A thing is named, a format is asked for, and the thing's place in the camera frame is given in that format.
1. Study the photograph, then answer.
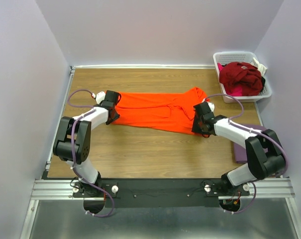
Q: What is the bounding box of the orange t shirt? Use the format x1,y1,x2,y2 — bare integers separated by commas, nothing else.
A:
113,87,207,135

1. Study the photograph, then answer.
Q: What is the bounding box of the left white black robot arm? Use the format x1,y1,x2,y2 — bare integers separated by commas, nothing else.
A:
53,89,122,197

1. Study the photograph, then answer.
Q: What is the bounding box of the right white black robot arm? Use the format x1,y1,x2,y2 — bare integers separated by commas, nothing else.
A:
192,101,287,195

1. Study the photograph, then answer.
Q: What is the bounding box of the pink garment in basket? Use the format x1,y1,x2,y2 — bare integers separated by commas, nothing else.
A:
217,63,243,97

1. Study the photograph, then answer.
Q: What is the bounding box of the folded purple t shirt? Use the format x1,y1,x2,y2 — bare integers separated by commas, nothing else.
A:
232,123,283,178

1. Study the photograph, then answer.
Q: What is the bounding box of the white plastic laundry basket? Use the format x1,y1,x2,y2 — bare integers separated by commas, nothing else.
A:
213,51,272,102

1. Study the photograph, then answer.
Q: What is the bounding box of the dark red shirt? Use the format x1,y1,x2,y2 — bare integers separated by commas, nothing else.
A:
219,62,265,97

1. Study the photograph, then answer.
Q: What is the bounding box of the white garment in basket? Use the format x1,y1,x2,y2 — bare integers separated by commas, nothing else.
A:
251,57,268,77

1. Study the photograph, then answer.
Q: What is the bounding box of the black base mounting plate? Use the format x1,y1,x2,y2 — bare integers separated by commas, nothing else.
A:
72,178,250,208

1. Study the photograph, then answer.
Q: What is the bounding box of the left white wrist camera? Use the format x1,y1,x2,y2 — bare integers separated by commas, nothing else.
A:
91,91,106,104

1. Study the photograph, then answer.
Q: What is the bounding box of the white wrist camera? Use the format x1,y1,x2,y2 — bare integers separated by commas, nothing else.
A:
91,91,106,104
206,102,215,112

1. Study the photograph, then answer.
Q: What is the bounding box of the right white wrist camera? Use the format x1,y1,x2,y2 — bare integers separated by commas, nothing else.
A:
206,102,215,112

